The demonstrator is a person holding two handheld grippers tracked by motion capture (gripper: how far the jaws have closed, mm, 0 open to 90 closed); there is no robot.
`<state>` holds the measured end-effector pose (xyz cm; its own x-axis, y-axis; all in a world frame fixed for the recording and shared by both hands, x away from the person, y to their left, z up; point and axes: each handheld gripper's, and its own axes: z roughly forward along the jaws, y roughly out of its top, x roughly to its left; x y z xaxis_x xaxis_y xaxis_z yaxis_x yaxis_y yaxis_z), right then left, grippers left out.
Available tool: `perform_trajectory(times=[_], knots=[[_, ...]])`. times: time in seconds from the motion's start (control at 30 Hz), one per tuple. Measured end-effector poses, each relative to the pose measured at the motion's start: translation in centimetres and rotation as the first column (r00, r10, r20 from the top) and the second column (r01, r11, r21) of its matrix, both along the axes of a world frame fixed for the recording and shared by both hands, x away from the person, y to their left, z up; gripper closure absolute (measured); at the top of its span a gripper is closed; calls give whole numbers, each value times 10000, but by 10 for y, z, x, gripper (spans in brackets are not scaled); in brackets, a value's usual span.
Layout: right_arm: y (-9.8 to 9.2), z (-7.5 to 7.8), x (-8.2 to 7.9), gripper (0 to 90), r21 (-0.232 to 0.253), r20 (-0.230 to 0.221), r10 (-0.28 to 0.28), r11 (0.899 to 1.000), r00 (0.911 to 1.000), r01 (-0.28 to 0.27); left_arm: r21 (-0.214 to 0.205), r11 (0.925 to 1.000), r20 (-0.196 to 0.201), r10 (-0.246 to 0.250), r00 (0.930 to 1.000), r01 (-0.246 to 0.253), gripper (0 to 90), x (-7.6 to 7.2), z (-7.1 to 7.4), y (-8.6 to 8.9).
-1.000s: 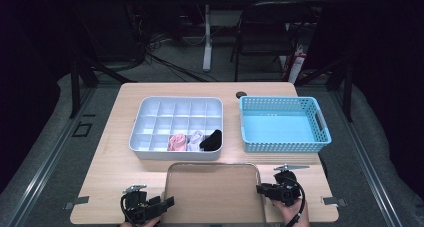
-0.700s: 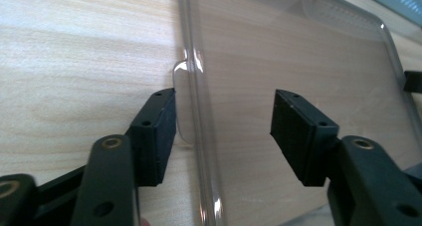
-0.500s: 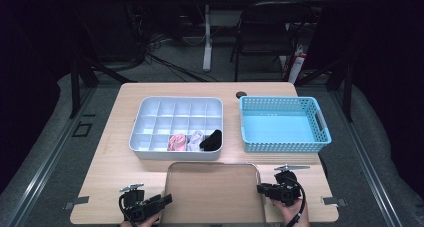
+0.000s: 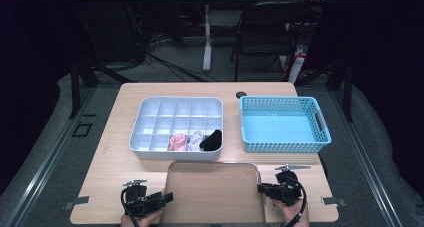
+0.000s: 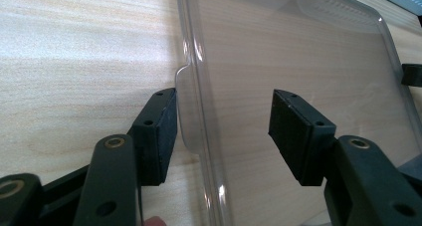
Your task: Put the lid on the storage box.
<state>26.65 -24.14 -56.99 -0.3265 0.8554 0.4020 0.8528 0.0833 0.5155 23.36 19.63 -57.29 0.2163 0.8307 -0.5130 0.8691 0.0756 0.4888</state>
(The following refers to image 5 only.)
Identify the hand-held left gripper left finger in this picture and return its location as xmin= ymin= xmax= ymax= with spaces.
xmin=127 ymin=88 xmax=178 ymax=187

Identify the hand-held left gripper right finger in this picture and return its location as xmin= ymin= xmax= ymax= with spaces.
xmin=268 ymin=89 xmax=337 ymax=187

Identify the clear plastic lid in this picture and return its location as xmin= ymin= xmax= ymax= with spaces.
xmin=174 ymin=0 xmax=422 ymax=226

